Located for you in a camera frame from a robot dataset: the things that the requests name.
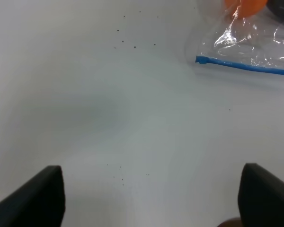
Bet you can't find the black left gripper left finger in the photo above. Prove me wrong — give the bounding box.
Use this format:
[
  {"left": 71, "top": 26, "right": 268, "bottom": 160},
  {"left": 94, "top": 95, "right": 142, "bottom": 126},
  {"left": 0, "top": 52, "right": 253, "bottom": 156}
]
[{"left": 0, "top": 166, "right": 66, "bottom": 227}]

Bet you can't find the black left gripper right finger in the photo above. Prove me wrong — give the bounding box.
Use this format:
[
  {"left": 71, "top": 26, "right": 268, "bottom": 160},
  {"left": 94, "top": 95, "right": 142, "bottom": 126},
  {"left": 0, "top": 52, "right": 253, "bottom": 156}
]
[{"left": 238, "top": 163, "right": 284, "bottom": 227}]

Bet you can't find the clear zip bag blue zipper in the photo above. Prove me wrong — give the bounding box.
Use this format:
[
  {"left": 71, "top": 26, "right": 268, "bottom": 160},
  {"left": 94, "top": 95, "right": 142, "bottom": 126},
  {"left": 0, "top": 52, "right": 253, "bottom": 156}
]
[{"left": 184, "top": 0, "right": 284, "bottom": 78}]

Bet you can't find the orange fruit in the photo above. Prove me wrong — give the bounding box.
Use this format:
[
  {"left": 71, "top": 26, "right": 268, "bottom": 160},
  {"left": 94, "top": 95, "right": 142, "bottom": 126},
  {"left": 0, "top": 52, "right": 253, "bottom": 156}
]
[{"left": 224, "top": 0, "right": 268, "bottom": 19}]

